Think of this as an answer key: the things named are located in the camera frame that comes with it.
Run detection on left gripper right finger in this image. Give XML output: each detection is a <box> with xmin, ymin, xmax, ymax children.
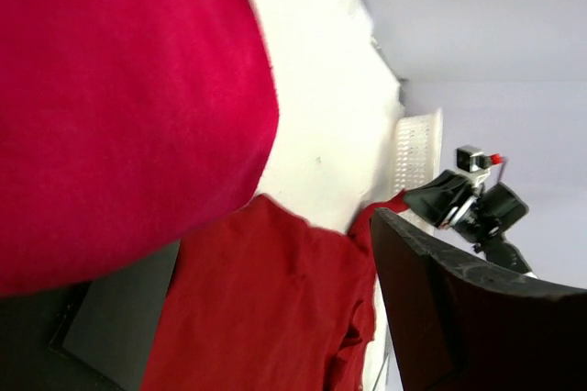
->
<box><xmin>371</xmin><ymin>208</ymin><xmax>586</xmax><ymax>390</ymax></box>

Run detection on dark red t-shirt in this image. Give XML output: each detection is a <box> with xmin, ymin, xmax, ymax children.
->
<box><xmin>139</xmin><ymin>188</ymin><xmax>414</xmax><ymax>391</ymax></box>

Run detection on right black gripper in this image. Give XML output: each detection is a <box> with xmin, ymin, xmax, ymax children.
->
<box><xmin>403</xmin><ymin>170</ymin><xmax>527</xmax><ymax>253</ymax></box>

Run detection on white perforated plastic basket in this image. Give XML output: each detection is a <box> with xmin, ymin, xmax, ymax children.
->
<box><xmin>389</xmin><ymin>106</ymin><xmax>445</xmax><ymax>236</ymax></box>

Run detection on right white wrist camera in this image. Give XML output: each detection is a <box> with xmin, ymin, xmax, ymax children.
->
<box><xmin>455</xmin><ymin>145</ymin><xmax>506</xmax><ymax>174</ymax></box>

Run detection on folded bright red t-shirt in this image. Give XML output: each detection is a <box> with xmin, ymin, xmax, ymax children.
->
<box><xmin>1</xmin><ymin>0</ymin><xmax>279</xmax><ymax>296</ymax></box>

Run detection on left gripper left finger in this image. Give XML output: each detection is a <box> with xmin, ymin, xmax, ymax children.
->
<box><xmin>1</xmin><ymin>243</ymin><xmax>179</xmax><ymax>390</ymax></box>

